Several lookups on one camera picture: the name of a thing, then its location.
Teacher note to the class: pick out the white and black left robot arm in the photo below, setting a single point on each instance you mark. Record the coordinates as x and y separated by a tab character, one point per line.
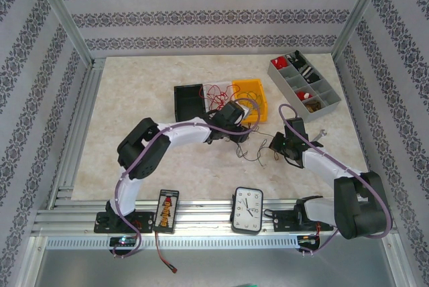
187	132

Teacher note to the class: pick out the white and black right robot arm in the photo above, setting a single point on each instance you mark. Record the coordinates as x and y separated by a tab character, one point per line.
321	163

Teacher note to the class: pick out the small silver wrench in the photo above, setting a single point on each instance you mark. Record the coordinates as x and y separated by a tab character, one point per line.
320	135

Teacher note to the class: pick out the yellow plastic bin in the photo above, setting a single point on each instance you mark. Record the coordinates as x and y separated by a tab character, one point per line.
248	86

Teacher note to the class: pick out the brown crumpled item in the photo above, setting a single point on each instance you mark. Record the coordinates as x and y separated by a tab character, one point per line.
313	106

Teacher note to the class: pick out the white plastic bin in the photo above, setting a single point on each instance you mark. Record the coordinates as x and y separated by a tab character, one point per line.
209	87

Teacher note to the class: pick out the red and white soft item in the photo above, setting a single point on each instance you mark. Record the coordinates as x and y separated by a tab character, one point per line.
304	95
279	62

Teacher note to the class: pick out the black plastic bin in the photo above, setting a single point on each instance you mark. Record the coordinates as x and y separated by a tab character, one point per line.
187	99

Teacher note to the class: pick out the grey compartment organizer tray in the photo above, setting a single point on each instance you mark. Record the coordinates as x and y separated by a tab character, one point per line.
298	75

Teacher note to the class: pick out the black-framed white alarm clock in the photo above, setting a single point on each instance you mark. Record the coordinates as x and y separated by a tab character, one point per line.
247	210

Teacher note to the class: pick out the black and white striped sock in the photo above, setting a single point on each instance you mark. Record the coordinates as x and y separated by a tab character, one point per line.
310	73

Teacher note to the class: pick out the small circuit board dark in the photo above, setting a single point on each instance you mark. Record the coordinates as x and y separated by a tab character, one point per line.
307	239

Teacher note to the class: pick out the black battery tester board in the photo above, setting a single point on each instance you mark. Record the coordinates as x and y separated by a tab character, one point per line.
166	211

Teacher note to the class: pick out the green object at edge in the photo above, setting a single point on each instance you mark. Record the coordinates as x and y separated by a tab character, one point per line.
251	285

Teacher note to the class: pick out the red battery lead with plug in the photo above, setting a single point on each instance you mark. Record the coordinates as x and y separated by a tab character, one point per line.
162	257

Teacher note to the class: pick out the small circuit board green light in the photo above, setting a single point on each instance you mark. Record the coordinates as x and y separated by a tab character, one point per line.
124	241

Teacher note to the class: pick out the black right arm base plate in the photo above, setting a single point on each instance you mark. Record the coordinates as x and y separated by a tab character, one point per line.
283	220

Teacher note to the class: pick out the wide aluminium base rail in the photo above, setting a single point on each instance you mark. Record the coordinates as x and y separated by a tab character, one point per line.
207	215

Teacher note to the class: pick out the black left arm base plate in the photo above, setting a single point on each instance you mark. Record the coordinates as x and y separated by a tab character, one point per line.
145	221

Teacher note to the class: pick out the aluminium side rail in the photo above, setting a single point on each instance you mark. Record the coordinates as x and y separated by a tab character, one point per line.
80	126

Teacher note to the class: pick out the aluminium frame post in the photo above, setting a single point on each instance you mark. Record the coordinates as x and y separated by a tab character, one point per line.
362	12
60	12

